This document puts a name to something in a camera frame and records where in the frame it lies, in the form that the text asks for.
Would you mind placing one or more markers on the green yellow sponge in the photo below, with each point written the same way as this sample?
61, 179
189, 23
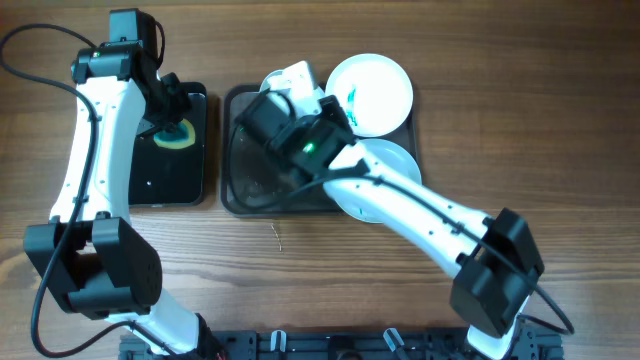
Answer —
182, 137

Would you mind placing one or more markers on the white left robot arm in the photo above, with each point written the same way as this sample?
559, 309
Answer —
89, 257

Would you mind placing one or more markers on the black water tray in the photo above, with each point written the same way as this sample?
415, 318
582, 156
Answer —
161, 177

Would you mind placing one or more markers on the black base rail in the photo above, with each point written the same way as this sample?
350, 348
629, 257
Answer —
530, 342

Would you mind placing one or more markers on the white plate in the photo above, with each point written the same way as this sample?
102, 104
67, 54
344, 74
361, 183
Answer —
274, 81
398, 159
374, 92

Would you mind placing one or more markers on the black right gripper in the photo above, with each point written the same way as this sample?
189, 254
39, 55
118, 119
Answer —
335, 116

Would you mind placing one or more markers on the grey serving tray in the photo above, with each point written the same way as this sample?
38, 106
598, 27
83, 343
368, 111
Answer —
253, 183

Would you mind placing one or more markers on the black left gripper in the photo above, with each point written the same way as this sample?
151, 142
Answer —
179, 104

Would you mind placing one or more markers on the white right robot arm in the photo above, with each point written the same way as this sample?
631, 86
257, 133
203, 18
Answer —
494, 262

